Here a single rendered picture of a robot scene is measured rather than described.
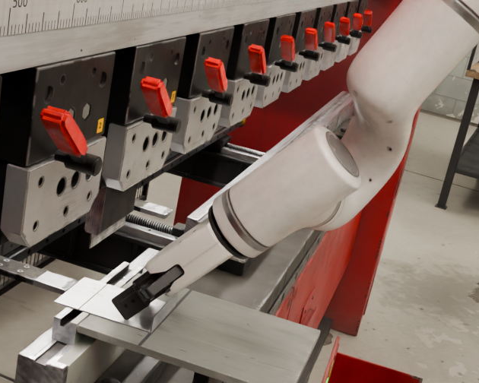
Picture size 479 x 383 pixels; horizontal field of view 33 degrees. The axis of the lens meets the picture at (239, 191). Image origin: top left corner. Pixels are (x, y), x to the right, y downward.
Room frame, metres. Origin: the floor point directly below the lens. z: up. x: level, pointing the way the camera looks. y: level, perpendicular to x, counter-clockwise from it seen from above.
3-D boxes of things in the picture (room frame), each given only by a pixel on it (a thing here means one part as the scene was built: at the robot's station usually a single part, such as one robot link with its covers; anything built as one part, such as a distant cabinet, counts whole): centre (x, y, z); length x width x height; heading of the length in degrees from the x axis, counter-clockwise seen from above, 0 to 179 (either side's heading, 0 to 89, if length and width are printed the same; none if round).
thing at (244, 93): (1.31, 0.06, 1.26); 0.15 x 0.09 x 0.17; 167
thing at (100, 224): (0.95, 0.15, 1.13); 0.10 x 0.02 x 0.10; 167
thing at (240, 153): (2.35, 0.21, 0.81); 0.64 x 0.08 x 0.14; 77
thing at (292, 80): (1.70, -0.03, 1.26); 0.15 x 0.09 x 0.17; 167
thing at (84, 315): (0.93, 0.14, 0.99); 0.14 x 0.01 x 0.03; 167
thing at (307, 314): (1.91, -0.24, 0.59); 0.15 x 0.02 x 0.07; 167
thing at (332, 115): (2.17, -0.14, 0.92); 1.67 x 0.06 x 0.10; 167
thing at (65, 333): (0.96, 0.15, 0.99); 0.20 x 0.03 x 0.03; 167
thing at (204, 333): (0.91, 0.01, 1.00); 0.26 x 0.18 x 0.01; 77
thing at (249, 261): (1.52, -0.04, 0.89); 0.30 x 0.05 x 0.03; 167
